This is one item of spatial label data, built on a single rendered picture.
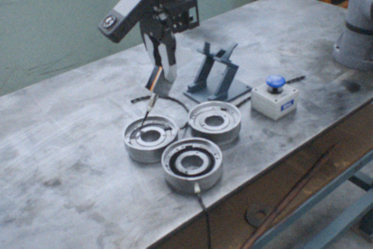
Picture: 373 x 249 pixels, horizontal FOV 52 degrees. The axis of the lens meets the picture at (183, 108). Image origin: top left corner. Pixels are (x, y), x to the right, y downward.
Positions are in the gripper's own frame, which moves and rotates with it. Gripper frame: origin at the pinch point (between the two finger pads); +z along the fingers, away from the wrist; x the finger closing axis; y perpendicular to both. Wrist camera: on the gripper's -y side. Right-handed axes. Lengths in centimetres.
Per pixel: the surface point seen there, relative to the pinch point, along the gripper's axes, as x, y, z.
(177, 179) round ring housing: -15.9, -9.6, 8.8
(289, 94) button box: -12.2, 21.9, 9.5
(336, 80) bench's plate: -11.4, 39.3, 15.0
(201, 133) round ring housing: -9.1, 0.9, 9.3
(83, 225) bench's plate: -11.4, -25.3, 11.4
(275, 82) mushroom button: -10.1, 19.7, 6.6
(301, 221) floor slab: 3, 53, 96
